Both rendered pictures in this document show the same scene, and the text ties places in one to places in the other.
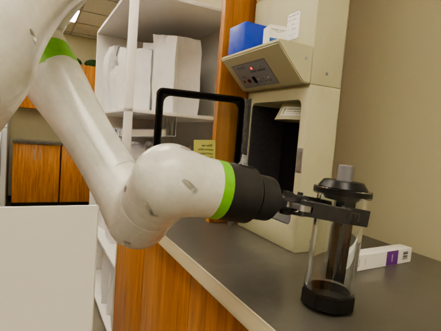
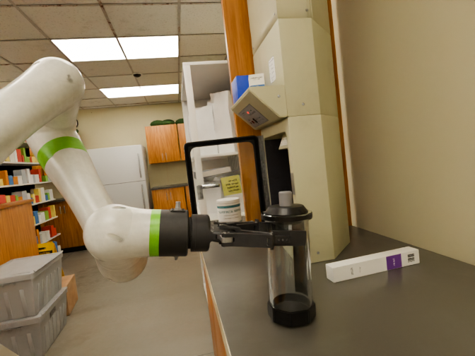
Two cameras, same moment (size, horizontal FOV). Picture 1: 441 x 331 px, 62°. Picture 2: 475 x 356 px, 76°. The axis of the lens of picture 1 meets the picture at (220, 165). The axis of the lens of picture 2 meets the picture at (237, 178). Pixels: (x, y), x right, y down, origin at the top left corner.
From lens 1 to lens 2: 0.34 m
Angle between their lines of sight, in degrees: 17
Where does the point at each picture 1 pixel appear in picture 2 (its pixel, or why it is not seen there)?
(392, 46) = (383, 58)
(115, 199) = not seen: hidden behind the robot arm
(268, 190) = (195, 227)
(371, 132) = (382, 140)
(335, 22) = (302, 58)
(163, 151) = (97, 213)
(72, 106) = (71, 184)
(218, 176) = (143, 224)
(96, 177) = not seen: hidden behind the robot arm
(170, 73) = (227, 121)
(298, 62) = (272, 101)
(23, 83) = not seen: outside the picture
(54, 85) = (59, 171)
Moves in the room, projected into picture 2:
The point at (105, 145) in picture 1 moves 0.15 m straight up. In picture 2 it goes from (91, 208) to (82, 143)
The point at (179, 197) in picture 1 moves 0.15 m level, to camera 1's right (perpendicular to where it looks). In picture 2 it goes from (108, 246) to (185, 244)
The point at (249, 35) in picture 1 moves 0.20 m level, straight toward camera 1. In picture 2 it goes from (242, 86) to (220, 73)
